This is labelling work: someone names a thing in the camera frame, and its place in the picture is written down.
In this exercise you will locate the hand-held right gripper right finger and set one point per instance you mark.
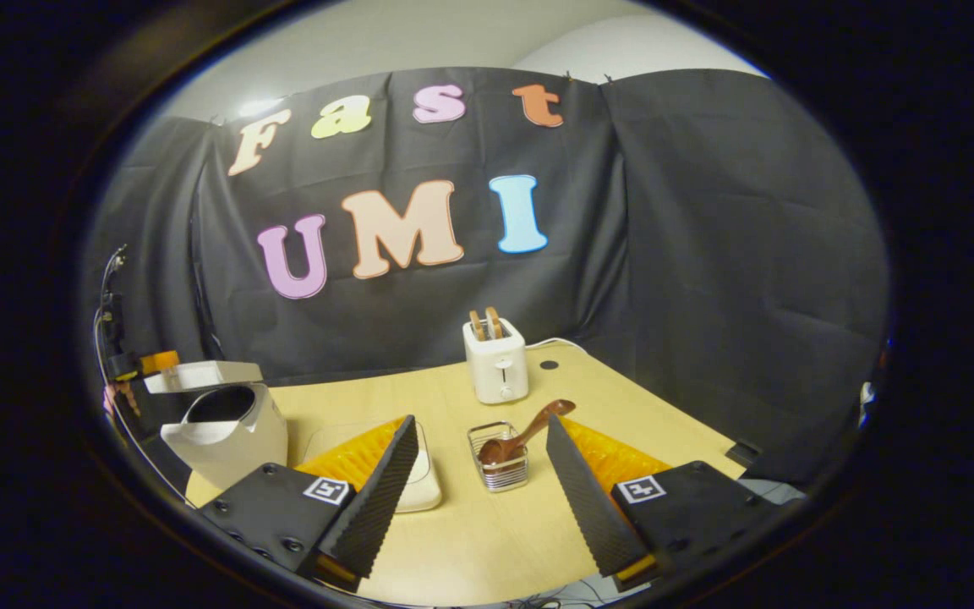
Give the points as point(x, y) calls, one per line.
point(588, 507)

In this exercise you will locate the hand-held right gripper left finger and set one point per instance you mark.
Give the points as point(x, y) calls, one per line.
point(381, 499)

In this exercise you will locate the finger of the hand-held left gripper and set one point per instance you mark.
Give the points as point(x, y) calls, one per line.
point(161, 362)

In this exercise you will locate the brown wooden spoon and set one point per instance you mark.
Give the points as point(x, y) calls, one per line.
point(538, 423)

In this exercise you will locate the white rice cooker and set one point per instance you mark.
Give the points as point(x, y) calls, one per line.
point(254, 440)

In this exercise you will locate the cream square rice container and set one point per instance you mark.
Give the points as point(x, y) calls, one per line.
point(424, 486)

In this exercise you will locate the white toaster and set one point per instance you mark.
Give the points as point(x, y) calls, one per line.
point(497, 372)

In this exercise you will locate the small black table clamp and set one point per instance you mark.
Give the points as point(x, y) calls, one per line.
point(743, 452)

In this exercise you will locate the brown toast slice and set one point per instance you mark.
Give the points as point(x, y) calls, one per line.
point(494, 323)
point(477, 326)

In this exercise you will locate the black backdrop cloth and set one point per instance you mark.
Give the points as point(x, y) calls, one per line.
point(707, 254)

